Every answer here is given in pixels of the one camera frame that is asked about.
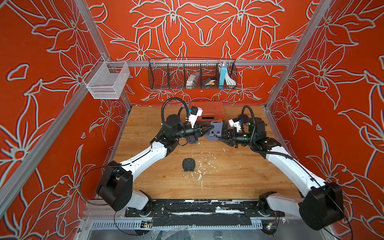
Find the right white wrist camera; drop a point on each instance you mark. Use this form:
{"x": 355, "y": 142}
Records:
{"x": 236, "y": 124}

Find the orange plastic tool case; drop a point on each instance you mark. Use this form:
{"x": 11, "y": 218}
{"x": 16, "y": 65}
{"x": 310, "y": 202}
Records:
{"x": 212, "y": 111}

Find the black wire wall basket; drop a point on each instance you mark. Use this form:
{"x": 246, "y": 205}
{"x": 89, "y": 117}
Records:
{"x": 172, "y": 74}

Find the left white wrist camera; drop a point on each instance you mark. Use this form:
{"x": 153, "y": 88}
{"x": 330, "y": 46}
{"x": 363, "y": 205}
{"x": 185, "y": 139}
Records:
{"x": 194, "y": 113}

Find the small black box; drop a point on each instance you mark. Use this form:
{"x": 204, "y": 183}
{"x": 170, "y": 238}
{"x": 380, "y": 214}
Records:
{"x": 209, "y": 82}

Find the white wire wall basket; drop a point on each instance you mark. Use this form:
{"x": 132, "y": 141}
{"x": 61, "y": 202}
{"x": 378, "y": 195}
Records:
{"x": 107, "y": 81}

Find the light blue box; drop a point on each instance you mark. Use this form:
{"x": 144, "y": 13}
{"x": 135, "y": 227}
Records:
{"x": 223, "y": 73}

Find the dark round disc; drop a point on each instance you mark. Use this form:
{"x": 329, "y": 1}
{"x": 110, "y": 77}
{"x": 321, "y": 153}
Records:
{"x": 243, "y": 118}

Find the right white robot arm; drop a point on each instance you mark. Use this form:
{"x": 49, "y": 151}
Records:
{"x": 321, "y": 203}

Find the black phone stand front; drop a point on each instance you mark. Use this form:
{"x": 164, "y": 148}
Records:
{"x": 188, "y": 165}

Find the silver foil packet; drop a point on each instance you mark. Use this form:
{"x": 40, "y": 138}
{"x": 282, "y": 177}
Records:
{"x": 192, "y": 81}

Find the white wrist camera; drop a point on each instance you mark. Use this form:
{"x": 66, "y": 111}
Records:
{"x": 194, "y": 113}
{"x": 236, "y": 124}

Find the purple-grey phone stand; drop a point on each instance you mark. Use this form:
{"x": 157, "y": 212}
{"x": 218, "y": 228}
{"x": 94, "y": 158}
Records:
{"x": 192, "y": 140}

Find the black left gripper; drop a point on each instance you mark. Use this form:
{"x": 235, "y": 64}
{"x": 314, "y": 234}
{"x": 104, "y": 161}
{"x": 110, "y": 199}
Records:
{"x": 199, "y": 132}

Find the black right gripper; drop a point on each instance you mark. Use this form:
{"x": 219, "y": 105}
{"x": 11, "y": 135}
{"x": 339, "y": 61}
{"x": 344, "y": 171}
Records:
{"x": 231, "y": 138}

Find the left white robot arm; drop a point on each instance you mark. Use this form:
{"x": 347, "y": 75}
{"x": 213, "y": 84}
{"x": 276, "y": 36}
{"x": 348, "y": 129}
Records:
{"x": 116, "y": 184}

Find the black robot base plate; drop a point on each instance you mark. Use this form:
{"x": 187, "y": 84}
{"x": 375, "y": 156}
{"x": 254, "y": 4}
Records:
{"x": 206, "y": 213}

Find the purple phone stand front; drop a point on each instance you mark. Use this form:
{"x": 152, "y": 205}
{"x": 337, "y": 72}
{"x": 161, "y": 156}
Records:
{"x": 217, "y": 131}

